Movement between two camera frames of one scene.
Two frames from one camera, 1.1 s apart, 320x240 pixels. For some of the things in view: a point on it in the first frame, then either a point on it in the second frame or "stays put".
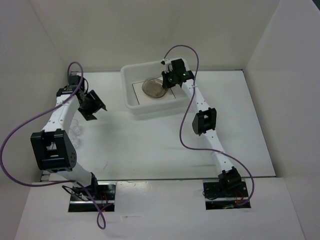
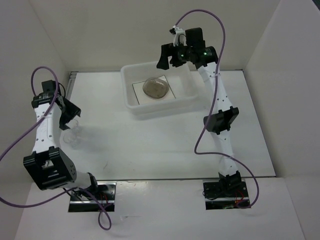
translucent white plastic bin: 144,93 stays put
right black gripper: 164,74 -> 167,50
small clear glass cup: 74,132 stays put
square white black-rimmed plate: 143,98 stays put
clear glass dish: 153,87 stays put
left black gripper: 96,101 -> 73,110
